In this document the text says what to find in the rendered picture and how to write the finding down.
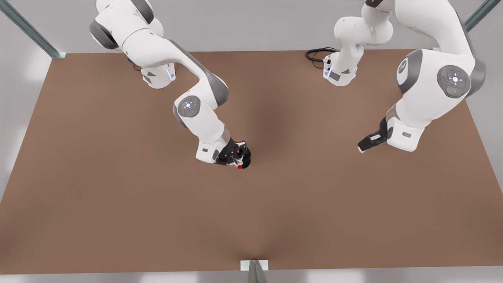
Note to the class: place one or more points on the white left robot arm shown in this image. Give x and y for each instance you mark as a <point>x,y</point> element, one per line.
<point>428,90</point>

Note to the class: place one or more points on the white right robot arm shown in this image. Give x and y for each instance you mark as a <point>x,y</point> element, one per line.
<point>149,43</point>

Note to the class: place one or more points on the silver frame post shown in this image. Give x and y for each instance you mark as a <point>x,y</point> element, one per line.
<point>29,29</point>
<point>255,271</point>
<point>481,13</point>

